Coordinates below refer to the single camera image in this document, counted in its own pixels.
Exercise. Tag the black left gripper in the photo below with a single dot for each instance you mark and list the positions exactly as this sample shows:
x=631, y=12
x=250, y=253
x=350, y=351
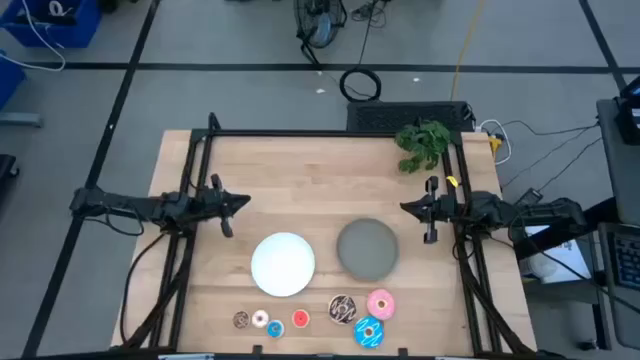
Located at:
x=215, y=205

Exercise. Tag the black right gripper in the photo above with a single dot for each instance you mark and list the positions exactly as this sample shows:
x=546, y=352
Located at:
x=442, y=207

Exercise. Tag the large pink donut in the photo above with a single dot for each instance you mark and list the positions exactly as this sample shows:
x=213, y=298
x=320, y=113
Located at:
x=374, y=302

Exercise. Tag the small pink white donut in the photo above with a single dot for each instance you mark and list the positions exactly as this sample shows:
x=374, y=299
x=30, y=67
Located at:
x=255, y=318

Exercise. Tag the small chocolate donut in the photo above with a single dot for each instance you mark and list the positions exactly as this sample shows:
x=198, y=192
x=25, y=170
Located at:
x=237, y=320

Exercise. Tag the large chocolate sprinkled donut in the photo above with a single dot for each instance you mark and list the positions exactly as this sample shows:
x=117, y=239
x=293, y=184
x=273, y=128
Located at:
x=336, y=307

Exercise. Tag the small red donut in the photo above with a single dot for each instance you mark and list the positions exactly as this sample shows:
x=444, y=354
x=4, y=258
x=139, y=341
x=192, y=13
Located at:
x=296, y=318

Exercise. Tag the small blue donut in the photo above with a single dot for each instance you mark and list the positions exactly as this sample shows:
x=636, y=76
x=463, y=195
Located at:
x=270, y=330

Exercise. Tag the large blue donut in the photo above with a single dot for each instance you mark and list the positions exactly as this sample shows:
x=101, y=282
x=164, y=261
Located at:
x=361, y=336

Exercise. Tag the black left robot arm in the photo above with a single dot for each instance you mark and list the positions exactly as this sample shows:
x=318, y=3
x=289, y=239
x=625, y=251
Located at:
x=125, y=205

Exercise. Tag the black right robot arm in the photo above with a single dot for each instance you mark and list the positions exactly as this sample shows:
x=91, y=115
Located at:
x=500, y=210

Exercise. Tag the small yellow tag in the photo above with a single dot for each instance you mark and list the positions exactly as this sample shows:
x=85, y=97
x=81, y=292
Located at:
x=452, y=181

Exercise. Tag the green leafy plant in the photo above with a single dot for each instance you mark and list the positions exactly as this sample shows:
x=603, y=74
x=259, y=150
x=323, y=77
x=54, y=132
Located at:
x=422, y=142

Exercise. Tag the grey round plate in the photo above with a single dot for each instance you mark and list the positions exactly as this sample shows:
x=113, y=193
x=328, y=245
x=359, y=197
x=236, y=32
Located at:
x=368, y=250

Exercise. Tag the white round plate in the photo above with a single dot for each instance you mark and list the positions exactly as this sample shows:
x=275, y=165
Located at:
x=282, y=265

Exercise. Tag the black computer case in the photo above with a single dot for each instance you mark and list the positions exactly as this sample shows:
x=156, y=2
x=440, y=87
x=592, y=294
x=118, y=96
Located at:
x=395, y=116

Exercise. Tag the black power brick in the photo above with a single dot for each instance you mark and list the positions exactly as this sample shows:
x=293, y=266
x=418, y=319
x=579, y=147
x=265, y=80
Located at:
x=529, y=196

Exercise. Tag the white paper sheet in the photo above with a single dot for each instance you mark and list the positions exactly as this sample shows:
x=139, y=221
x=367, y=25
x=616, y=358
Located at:
x=570, y=250

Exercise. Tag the black floor fan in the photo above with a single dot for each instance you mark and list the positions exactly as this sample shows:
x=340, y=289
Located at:
x=320, y=22

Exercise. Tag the black keyboard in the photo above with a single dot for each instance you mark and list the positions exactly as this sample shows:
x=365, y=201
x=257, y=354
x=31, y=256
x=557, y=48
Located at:
x=627, y=260

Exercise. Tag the blue plastic bin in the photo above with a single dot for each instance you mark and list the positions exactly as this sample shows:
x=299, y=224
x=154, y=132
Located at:
x=7, y=80
x=75, y=32

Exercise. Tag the black metal rig frame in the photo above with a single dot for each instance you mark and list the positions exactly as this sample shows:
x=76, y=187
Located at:
x=325, y=133

